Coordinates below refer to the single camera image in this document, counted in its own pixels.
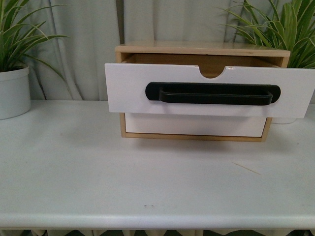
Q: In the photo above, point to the white drawer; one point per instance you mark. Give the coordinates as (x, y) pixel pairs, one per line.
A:
(126, 83)
(194, 125)

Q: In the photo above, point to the grey-green backdrop curtain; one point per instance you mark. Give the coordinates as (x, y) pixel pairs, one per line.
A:
(89, 30)

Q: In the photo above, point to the left white plant pot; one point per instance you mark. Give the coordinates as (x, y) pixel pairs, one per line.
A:
(15, 96)

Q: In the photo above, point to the left green spider plant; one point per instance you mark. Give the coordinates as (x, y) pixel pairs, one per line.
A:
(18, 36)

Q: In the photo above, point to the green spider plant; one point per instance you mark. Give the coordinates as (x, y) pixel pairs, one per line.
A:
(18, 36)
(290, 28)

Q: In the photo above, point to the right green spider plant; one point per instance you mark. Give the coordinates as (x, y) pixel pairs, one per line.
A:
(290, 28)

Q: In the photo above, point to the black drawer handle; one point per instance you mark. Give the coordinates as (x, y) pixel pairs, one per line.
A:
(213, 93)

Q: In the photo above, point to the wooden drawer cabinet frame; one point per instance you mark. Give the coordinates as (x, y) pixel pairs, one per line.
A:
(197, 50)

